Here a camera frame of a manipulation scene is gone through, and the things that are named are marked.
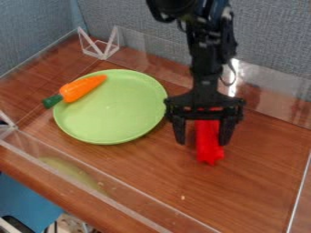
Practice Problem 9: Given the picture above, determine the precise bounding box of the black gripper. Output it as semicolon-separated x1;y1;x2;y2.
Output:
165;73;246;146

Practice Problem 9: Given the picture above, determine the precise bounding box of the red star-shaped bar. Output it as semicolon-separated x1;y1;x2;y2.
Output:
196;120;225;166

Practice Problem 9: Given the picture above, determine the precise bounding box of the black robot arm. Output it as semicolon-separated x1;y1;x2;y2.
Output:
146;0;246;146

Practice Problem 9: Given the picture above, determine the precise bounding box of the green plate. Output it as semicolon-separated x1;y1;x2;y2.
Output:
54;69;169;145

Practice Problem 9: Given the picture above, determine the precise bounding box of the orange toy carrot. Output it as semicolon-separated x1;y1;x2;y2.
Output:
43;75;107;108

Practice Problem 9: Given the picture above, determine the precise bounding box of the blue box under table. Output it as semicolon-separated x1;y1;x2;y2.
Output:
0;173;63;233

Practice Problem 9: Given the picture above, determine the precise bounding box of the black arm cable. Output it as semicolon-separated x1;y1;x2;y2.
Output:
218;57;238;87

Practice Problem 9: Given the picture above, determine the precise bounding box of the clear acrylic enclosure wall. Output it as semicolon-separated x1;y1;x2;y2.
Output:
0;33;311;233

